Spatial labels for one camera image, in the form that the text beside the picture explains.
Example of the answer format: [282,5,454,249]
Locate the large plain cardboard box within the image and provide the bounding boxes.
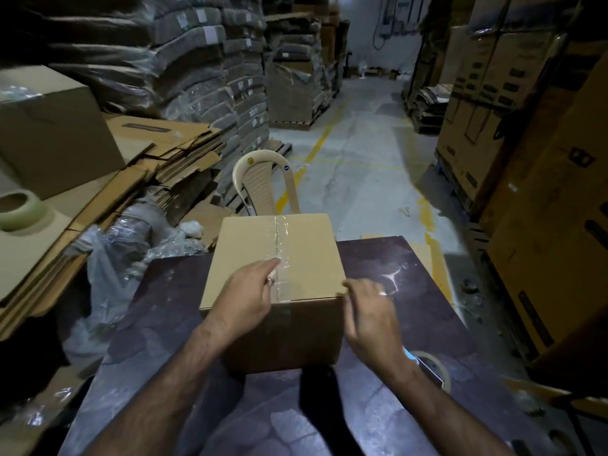
[0,65,126,201]

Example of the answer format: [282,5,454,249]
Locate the taped brown cardboard box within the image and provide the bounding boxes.
[199,213,346,376]

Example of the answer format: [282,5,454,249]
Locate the person's left forearm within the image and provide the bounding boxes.
[83,323,249,456]

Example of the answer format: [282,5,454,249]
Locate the person's left hand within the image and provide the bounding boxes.
[204,258,282,346]

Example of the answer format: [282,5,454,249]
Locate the beige plastic chair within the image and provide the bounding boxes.
[231,150,301,217]

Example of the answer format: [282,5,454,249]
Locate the low stack of folded cardboard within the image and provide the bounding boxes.
[403,83,454,134]

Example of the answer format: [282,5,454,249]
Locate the large printed cardboard carton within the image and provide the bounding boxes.
[485,52,608,361]

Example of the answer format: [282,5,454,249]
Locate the person's right forearm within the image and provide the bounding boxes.
[375,355,516,456]

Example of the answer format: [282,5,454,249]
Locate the person's right hand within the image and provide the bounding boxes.
[342,278,410,377]

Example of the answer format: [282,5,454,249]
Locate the pile of flat cardboard sheets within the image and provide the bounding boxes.
[0,114,225,340]

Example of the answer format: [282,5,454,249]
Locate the yellow bar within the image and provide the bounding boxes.
[503,375,608,423]

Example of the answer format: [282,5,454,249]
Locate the wall cables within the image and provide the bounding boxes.
[372,0,430,51]

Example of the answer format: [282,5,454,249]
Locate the stacked bundles with cardboard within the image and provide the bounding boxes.
[263,8,344,124]

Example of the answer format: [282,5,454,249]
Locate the stack of wrapped grey bundles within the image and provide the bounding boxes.
[0,0,272,186]

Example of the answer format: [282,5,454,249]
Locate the wooden pallet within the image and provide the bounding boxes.
[268,106,335,132]

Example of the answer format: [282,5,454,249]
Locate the crumpled clear plastic wrap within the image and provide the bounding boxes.
[61,197,212,371]

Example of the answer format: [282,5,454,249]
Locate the tape roll with blue end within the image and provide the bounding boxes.
[404,349,452,395]

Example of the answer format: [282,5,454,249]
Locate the stack of printed cardboard cartons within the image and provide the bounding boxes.
[434,0,582,215]

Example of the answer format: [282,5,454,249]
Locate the beige tape roll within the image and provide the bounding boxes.
[0,189,49,232]

